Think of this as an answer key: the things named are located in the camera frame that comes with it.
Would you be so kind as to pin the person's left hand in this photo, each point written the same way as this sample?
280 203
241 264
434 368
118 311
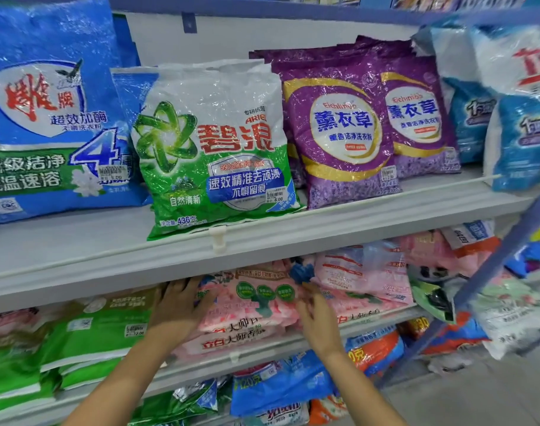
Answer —
177 315

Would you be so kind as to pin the person's right hand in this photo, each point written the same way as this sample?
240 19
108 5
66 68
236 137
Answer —
321 324

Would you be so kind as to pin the white pink green detergent bag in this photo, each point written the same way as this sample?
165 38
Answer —
248 301

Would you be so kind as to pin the green Ariel detergent bags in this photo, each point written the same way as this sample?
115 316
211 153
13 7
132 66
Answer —
217 155

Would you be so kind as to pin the person's right forearm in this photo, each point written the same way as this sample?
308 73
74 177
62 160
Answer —
363 395

